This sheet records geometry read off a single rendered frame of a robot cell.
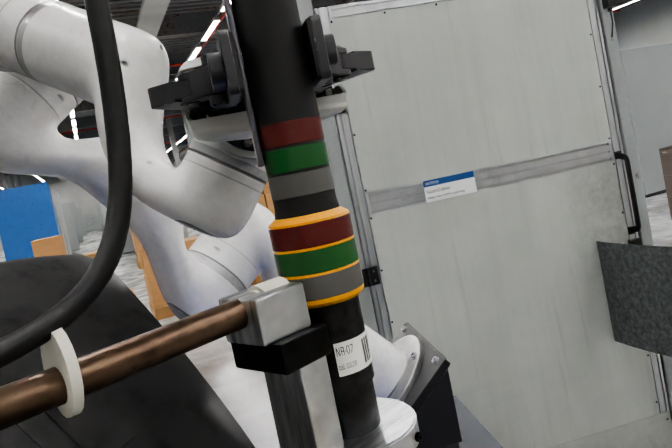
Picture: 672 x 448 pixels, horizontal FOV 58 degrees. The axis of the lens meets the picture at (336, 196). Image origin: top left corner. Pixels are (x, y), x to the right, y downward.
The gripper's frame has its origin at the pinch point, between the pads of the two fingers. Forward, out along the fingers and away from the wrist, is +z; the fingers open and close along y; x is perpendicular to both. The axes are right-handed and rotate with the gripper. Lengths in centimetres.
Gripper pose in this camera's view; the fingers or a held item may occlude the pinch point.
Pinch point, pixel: (272, 61)
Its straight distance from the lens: 32.1
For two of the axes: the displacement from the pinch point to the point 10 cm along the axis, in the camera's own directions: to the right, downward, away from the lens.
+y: -9.6, 2.1, -1.8
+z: 1.9, 0.1, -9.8
